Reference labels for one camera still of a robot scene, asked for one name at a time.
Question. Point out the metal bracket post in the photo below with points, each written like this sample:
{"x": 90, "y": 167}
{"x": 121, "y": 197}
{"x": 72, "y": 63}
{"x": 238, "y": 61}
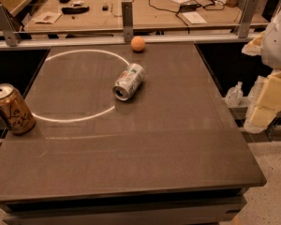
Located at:
{"x": 127, "y": 19}
{"x": 246, "y": 18}
{"x": 9, "y": 28}

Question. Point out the orange ball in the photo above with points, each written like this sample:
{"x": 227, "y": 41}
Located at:
{"x": 138, "y": 44}

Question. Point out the clear small bottle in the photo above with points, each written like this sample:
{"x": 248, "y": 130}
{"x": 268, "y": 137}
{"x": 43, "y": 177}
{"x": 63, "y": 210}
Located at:
{"x": 234, "y": 95}

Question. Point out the left metal bracket post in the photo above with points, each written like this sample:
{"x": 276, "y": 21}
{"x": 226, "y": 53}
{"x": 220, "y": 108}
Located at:
{"x": 9, "y": 28}

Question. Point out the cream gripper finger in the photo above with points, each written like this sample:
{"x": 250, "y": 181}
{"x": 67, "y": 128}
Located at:
{"x": 265, "y": 103}
{"x": 253, "y": 47}

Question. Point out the black stapler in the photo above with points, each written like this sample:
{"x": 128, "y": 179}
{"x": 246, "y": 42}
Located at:
{"x": 74, "y": 10}

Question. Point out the gold LaCroix can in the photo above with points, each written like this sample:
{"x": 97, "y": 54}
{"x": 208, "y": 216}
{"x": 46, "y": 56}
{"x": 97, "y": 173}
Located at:
{"x": 14, "y": 111}

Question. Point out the small black block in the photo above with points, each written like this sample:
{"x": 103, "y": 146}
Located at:
{"x": 105, "y": 7}

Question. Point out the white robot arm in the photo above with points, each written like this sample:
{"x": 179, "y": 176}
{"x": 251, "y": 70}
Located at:
{"x": 271, "y": 46}

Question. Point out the white paper card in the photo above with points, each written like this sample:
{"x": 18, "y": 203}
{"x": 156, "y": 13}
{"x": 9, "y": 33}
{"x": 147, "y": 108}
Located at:
{"x": 47, "y": 17}

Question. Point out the middle metal bracket post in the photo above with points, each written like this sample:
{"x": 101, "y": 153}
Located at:
{"x": 127, "y": 19}

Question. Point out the silver green 7up can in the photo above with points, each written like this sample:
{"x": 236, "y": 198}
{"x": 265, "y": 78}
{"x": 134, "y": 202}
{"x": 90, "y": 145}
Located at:
{"x": 128, "y": 82}

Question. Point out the right metal bracket post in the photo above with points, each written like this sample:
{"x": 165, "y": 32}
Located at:
{"x": 246, "y": 18}

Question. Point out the wooden background desk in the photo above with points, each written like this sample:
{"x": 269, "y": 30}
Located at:
{"x": 147, "y": 15}

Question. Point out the white paper note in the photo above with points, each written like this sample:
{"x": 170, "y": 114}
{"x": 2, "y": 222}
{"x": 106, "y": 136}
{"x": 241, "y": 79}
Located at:
{"x": 194, "y": 17}

